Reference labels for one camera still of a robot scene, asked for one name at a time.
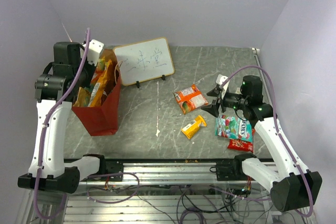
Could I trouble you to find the purple cable under frame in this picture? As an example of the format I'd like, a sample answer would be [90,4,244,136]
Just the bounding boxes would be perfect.
[86,172,141,205]

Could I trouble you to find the gold teal snack bag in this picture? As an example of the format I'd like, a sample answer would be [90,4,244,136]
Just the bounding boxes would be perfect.
[72,87,91,107]

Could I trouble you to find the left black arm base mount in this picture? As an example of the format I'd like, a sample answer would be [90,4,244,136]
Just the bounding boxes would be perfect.
[97,159,124,182]

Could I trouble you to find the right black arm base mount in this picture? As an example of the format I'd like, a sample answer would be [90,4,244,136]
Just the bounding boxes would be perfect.
[209,153,256,181]

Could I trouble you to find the aluminium rail frame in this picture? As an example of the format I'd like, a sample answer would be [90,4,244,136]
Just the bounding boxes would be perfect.
[26,140,316,224]

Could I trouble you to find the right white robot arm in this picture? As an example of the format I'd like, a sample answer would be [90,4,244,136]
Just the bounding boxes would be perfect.
[201,74,322,212]

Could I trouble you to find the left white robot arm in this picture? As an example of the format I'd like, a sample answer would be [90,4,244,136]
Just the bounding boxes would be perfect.
[17,39,107,194]

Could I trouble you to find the red brown paper bag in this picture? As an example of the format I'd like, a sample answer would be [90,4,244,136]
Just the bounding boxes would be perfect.
[72,49,121,136]

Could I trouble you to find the orange chip bag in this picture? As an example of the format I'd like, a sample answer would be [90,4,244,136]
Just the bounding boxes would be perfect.
[88,57,115,107]

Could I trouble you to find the orange white snack packet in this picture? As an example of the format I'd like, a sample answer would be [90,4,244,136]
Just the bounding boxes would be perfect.
[174,84,208,114]

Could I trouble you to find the small whiteboard with stand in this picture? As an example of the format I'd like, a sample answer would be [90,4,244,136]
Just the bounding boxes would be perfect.
[113,37,175,86]

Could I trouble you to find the teal Fox's mint candy bag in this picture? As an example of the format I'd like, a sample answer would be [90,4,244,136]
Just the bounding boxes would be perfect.
[215,115,253,143]

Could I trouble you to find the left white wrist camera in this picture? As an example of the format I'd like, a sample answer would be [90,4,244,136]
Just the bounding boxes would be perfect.
[87,39,104,66]

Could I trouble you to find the red candy packet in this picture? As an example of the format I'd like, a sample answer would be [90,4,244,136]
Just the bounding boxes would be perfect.
[227,129,255,153]

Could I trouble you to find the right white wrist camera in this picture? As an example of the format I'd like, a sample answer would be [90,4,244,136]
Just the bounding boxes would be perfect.
[216,74,229,100]

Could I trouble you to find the yellow snack bar packet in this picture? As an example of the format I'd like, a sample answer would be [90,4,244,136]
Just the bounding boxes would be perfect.
[181,115,207,140]

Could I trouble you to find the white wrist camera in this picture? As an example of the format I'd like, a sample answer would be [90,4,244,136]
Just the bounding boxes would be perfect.
[216,74,229,100]
[87,39,104,66]

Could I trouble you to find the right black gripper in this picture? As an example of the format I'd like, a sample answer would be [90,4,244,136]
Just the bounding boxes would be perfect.
[201,87,248,117]

